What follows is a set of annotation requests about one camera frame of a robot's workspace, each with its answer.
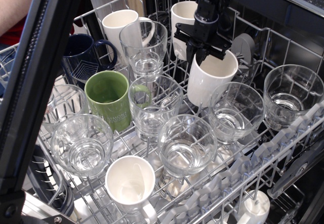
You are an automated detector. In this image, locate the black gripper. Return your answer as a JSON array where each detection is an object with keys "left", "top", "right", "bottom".
[{"left": 174, "top": 0, "right": 231, "bottom": 66}]

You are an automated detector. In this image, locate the white handleless ceramic cup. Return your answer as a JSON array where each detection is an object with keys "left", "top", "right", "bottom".
[{"left": 187, "top": 50, "right": 238, "bottom": 108}]

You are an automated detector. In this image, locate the person forearm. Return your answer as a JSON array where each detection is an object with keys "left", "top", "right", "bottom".
[{"left": 1, "top": 0, "right": 32, "bottom": 35}]

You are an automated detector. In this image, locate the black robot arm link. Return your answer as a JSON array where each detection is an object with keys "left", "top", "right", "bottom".
[{"left": 1, "top": 0, "right": 80, "bottom": 223}]

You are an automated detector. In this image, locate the white cup back centre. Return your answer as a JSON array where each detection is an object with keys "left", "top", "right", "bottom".
[{"left": 171, "top": 1, "right": 198, "bottom": 61}]

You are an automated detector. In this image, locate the tall clear glass back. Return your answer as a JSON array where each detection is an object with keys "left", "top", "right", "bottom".
[{"left": 119, "top": 18, "right": 168, "bottom": 82}]

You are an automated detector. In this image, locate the clear glass right centre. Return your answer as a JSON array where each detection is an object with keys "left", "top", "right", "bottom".
[{"left": 208, "top": 82, "right": 265, "bottom": 144}]

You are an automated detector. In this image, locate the clear glass front centre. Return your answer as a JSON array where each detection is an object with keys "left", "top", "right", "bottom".
[{"left": 157, "top": 114, "right": 217, "bottom": 179}]

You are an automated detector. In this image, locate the green ceramic mug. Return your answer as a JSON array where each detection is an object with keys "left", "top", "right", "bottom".
[{"left": 85, "top": 70, "right": 132, "bottom": 132}]

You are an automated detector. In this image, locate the clear glass far right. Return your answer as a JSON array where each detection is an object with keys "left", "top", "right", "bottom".
[{"left": 263, "top": 64, "right": 323, "bottom": 131}]

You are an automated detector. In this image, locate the navy blue mug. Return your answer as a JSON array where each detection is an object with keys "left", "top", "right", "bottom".
[{"left": 62, "top": 33, "right": 117, "bottom": 89}]

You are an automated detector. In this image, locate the clear glass left middle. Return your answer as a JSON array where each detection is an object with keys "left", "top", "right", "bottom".
[{"left": 42, "top": 84, "right": 89, "bottom": 133}]

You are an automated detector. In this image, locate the white mug front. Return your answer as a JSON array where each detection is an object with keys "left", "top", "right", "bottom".
[{"left": 105, "top": 156, "right": 157, "bottom": 223}]

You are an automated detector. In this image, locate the grey plastic tine row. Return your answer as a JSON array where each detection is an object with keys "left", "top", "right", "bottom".
[{"left": 161, "top": 102, "right": 323, "bottom": 223}]

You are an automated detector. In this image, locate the clear glass front left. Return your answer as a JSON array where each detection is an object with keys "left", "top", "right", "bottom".
[{"left": 51, "top": 114, "right": 113, "bottom": 179}]

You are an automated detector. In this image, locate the white dish lower rack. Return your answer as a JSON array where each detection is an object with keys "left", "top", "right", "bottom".
[{"left": 235, "top": 190, "right": 270, "bottom": 223}]

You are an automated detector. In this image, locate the red shirt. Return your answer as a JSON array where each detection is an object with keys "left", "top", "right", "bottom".
[{"left": 1, "top": 17, "right": 26, "bottom": 46}]

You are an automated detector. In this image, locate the metal wire dishwasher rack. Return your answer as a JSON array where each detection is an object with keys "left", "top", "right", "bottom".
[{"left": 0, "top": 0, "right": 324, "bottom": 224}]

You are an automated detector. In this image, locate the white mug with handle back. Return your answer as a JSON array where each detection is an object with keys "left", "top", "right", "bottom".
[{"left": 102, "top": 9, "right": 155, "bottom": 66}]

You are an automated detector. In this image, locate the black rack handle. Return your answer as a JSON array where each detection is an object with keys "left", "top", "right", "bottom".
[{"left": 27, "top": 145, "right": 74, "bottom": 216}]

